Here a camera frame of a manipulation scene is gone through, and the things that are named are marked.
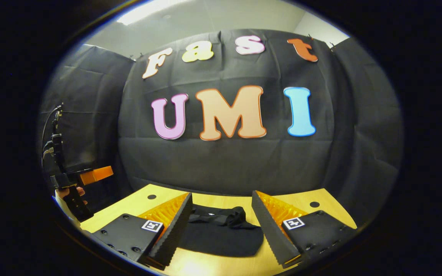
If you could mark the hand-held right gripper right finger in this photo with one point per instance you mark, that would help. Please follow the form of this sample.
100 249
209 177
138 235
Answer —
267 230

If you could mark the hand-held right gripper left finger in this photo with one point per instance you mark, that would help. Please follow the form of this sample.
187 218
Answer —
178 226

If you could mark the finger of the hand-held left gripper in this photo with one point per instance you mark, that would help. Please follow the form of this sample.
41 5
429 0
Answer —
96 175

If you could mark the black button shirt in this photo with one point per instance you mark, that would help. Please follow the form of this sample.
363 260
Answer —
221 241

